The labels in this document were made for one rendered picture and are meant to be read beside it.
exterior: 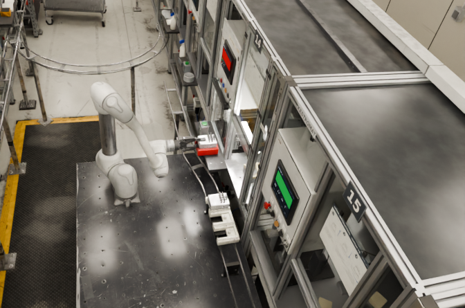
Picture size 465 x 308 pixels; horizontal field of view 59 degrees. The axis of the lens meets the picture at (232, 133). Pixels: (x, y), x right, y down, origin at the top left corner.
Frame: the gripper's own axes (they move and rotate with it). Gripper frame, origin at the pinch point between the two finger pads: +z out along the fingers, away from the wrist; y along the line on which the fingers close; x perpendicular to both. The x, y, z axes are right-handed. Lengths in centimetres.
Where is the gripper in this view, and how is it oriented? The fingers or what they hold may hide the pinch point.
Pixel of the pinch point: (201, 142)
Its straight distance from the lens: 308.0
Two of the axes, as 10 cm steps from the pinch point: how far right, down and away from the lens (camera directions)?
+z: 9.6, -1.1, 2.6
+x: -2.6, -6.7, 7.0
